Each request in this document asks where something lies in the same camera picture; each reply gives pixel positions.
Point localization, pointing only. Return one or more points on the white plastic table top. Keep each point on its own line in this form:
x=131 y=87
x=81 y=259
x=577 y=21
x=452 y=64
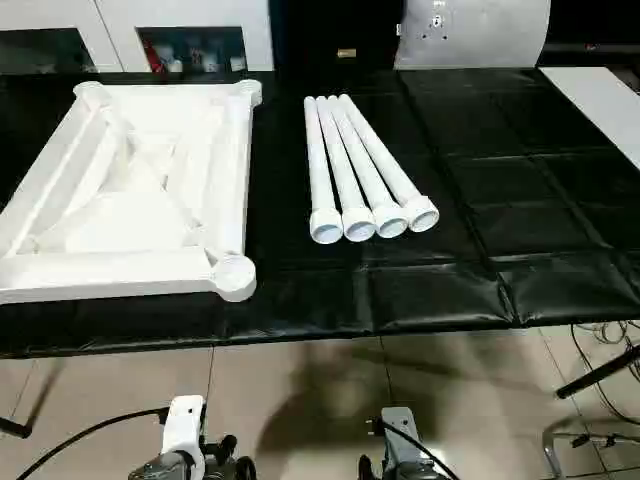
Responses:
x=100 y=272

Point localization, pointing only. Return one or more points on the black table frame leg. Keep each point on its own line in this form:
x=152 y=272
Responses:
x=12 y=427

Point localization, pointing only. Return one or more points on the black stand leg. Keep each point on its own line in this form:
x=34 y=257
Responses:
x=600 y=372

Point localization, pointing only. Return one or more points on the grey cushion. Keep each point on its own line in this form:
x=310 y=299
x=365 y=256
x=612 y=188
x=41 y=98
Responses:
x=480 y=35

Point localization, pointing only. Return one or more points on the white glass-door cabinet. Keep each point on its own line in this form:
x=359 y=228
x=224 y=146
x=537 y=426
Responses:
x=110 y=20

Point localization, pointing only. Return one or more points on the black cabinet with gold label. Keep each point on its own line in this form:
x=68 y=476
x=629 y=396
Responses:
x=330 y=25

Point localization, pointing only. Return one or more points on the metal chair frame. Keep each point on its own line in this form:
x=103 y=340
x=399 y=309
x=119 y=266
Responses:
x=580 y=438

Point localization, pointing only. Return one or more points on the white flat board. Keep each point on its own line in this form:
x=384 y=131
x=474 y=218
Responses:
x=610 y=105

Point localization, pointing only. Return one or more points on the white plastic table leg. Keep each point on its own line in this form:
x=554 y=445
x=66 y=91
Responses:
x=320 y=170
x=343 y=180
x=390 y=165
x=368 y=175

